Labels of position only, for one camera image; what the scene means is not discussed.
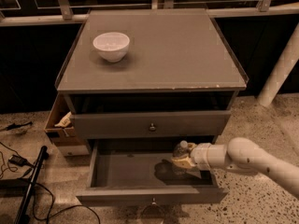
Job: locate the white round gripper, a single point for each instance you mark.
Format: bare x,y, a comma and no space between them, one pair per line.
199,155

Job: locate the clear plastic water bottle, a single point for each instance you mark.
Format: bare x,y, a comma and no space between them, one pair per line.
180,151

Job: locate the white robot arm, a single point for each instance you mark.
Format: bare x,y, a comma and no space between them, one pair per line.
241,156

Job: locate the grey top drawer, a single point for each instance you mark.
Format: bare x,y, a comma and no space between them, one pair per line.
150,124

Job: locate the grey open middle drawer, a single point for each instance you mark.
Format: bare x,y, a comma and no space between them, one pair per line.
120,175

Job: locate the grey drawer cabinet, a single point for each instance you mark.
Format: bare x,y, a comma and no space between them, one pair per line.
178,60

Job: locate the round metal bottom knob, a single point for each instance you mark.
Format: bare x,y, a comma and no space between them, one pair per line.
152,214

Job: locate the open cardboard box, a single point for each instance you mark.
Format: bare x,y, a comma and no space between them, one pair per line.
61,132

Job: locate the white ceramic bowl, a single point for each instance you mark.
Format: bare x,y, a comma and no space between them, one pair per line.
112,46

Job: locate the white diagonal support column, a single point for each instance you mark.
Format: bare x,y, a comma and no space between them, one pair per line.
286,62

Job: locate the black pole on floor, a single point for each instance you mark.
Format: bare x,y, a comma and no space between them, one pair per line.
21,217

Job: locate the metal window railing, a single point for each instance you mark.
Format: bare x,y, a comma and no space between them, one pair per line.
32,12

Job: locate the black power adapter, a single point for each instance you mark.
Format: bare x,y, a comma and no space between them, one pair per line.
17,160

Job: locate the black tool on floor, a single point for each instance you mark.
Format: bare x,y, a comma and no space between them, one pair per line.
15,126

